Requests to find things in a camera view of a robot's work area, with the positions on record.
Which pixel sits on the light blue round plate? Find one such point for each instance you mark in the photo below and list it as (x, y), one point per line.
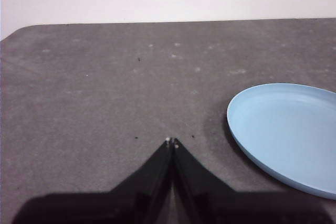
(286, 132)

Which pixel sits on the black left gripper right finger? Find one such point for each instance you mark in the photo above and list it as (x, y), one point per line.
(236, 208)

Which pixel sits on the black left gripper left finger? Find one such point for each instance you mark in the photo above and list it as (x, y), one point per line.
(99, 208)

